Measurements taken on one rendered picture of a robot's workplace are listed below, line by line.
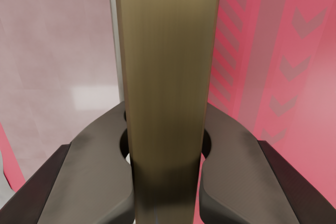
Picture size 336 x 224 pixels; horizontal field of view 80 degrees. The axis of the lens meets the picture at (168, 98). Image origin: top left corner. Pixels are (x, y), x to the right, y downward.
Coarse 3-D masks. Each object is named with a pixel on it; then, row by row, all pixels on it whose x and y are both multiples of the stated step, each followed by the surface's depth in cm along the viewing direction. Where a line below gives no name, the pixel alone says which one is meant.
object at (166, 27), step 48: (144, 0) 5; (192, 0) 5; (144, 48) 6; (192, 48) 6; (144, 96) 6; (192, 96) 7; (144, 144) 7; (192, 144) 8; (144, 192) 8; (192, 192) 9
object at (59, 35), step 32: (0, 0) 14; (32, 0) 14; (64, 0) 14; (96, 0) 14; (0, 32) 15; (32, 32) 15; (64, 32) 15; (96, 32) 15; (0, 64) 16; (32, 64) 16; (64, 64) 16; (96, 64) 16; (320, 64) 17
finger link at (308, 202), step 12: (264, 144) 9; (276, 156) 8; (276, 168) 7; (288, 168) 7; (288, 180) 7; (300, 180) 7; (288, 192) 7; (300, 192) 7; (312, 192) 7; (300, 204) 6; (312, 204) 6; (324, 204) 6; (300, 216) 6; (312, 216) 6; (324, 216) 6
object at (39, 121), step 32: (0, 96) 17; (32, 96) 17; (64, 96) 17; (96, 96) 17; (320, 96) 18; (0, 128) 18; (32, 128) 19; (64, 128) 19; (320, 128) 20; (32, 160) 20; (288, 160) 22; (320, 160) 22; (320, 192) 24
